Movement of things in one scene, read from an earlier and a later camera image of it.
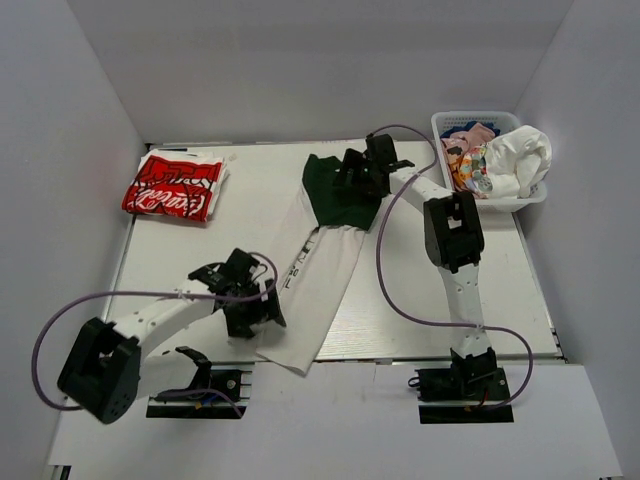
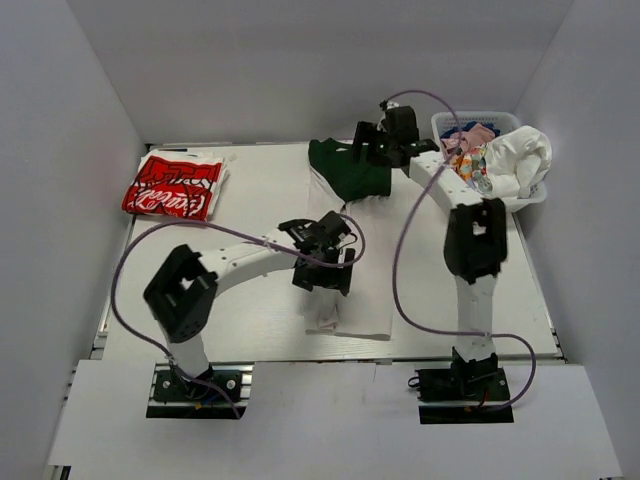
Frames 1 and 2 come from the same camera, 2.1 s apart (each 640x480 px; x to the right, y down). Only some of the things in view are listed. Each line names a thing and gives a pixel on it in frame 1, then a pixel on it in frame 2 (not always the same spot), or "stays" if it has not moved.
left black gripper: x=265 y=310 -> x=322 y=275
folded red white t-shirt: x=177 y=184 stays
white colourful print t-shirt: x=513 y=163 stays
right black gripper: x=351 y=173 -> x=365 y=142
